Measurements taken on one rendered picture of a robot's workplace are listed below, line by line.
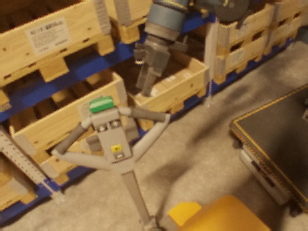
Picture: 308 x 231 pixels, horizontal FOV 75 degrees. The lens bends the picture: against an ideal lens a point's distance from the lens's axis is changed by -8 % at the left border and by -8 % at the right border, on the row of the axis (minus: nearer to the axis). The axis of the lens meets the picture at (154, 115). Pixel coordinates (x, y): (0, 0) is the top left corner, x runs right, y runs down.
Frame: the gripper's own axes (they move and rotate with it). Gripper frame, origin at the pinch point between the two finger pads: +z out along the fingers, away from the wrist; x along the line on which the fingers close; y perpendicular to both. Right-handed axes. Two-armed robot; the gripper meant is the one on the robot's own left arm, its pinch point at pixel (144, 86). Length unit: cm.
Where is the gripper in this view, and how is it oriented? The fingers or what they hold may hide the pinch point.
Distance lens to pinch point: 72.3
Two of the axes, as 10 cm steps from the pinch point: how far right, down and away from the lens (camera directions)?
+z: -3.0, 8.7, 3.8
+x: 2.8, 4.6, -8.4
